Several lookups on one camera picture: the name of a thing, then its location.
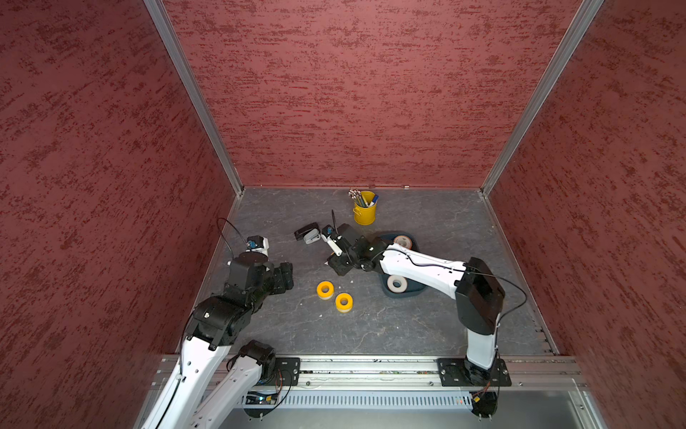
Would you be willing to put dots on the corner aluminium post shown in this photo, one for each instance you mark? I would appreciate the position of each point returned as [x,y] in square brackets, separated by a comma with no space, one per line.
[578,27]
[164,27]

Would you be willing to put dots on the right corner aluminium post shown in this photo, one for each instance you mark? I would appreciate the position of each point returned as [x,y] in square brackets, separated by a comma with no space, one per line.
[578,27]

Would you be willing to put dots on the black grey stapler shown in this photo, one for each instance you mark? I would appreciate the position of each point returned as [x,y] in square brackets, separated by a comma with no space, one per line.
[309,234]

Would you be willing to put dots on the left corner aluminium post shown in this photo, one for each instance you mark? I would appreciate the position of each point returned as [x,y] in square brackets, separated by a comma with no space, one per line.
[164,27]

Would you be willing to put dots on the yellow tape roll bottom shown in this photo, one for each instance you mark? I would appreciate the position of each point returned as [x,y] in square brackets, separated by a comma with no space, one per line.
[344,303]

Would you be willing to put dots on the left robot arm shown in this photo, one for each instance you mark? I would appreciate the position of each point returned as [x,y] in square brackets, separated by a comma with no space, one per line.
[209,380]

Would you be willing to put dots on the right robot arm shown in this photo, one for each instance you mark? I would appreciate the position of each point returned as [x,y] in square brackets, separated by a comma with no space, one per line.
[478,293]

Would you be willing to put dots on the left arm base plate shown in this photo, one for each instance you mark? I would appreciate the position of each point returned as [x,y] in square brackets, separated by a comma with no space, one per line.
[286,369]

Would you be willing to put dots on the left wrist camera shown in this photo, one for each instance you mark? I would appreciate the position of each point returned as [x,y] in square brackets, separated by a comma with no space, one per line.
[257,243]

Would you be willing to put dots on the teal storage box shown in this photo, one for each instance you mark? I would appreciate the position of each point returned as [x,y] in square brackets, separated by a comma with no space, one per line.
[414,288]

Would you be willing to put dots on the orange tape roll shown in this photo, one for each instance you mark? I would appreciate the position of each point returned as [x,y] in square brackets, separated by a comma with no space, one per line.
[397,284]
[403,241]

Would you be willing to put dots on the yellow tape roll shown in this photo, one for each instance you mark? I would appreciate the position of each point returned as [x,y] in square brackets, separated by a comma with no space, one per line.
[344,303]
[325,290]

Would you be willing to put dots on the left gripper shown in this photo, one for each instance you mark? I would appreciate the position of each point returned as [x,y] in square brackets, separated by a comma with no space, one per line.
[280,284]

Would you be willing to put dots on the yellow pen cup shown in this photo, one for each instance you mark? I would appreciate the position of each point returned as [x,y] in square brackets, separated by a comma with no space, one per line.
[364,216]

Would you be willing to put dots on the pens in cup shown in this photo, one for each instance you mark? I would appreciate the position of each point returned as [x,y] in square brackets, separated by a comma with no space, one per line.
[363,199]

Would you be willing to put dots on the aluminium front rail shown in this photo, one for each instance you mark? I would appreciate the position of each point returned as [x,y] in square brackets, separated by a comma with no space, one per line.
[420,373]

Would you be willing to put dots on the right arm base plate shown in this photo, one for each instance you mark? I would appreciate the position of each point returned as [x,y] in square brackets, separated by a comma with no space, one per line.
[462,373]

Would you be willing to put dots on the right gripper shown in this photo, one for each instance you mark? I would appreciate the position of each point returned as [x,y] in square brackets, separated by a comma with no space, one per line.
[339,265]

